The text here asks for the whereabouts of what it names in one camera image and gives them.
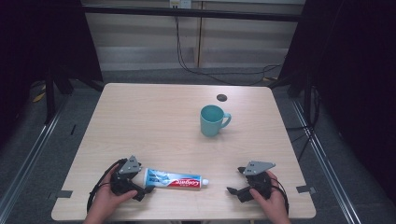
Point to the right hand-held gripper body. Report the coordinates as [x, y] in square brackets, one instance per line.
[260, 180]

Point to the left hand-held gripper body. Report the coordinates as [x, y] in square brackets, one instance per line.
[122, 183]

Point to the blue and red toothpaste tube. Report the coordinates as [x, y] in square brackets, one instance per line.
[173, 180]

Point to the person's left hand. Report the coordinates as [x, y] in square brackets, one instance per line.
[106, 202]

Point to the person's right hand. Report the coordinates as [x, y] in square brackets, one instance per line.
[273, 205]

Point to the grey tape piece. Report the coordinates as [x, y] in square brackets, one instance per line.
[64, 194]
[305, 189]

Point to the teal cup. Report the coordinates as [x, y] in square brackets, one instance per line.
[212, 120]

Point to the dark round table grommet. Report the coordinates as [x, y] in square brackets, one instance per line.
[222, 97]

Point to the black metal stand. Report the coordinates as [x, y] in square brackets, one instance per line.
[306, 93]
[49, 93]

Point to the dark curtain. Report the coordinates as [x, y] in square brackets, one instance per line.
[40, 40]
[351, 77]

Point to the metal floor rail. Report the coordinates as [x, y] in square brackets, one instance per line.
[323, 161]
[28, 161]

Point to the black horizontal frame bar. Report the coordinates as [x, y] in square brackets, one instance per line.
[193, 13]

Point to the white wall socket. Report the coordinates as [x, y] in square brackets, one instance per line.
[180, 3]

